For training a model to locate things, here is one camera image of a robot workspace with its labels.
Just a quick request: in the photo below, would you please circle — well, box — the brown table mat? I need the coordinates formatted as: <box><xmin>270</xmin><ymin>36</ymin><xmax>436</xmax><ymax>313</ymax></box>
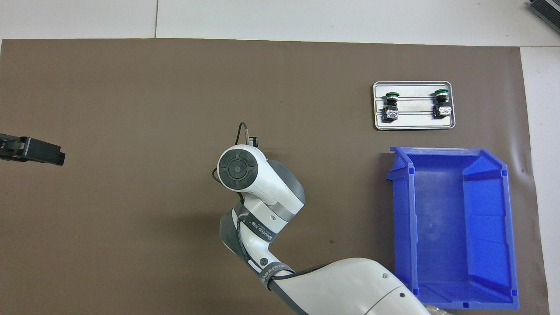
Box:
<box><xmin>0</xmin><ymin>38</ymin><xmax>550</xmax><ymax>315</ymax></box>

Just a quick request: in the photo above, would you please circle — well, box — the grey ribbed device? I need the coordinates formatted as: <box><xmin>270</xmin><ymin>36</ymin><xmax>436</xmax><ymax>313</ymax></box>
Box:
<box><xmin>527</xmin><ymin>0</ymin><xmax>560</xmax><ymax>28</ymax></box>

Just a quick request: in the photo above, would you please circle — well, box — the grey metal tray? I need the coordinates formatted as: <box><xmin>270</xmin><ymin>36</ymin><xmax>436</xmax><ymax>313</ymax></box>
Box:
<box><xmin>373</xmin><ymin>81</ymin><xmax>456</xmax><ymax>131</ymax></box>

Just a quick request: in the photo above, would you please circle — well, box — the green push button switch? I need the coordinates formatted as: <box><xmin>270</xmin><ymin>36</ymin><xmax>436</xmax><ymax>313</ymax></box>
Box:
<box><xmin>382</xmin><ymin>91</ymin><xmax>401</xmax><ymax>123</ymax></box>
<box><xmin>432</xmin><ymin>88</ymin><xmax>452</xmax><ymax>119</ymax></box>

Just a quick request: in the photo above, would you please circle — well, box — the blue plastic storage bin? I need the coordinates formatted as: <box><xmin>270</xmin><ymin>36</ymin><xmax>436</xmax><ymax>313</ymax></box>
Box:
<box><xmin>386</xmin><ymin>147</ymin><xmax>520</xmax><ymax>310</ymax></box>

